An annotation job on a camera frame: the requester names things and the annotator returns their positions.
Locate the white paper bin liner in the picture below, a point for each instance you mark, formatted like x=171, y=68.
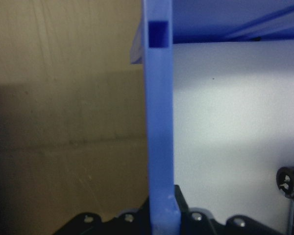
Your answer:
x=223, y=122

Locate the blue plastic storage bin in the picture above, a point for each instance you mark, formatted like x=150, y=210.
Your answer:
x=159, y=122

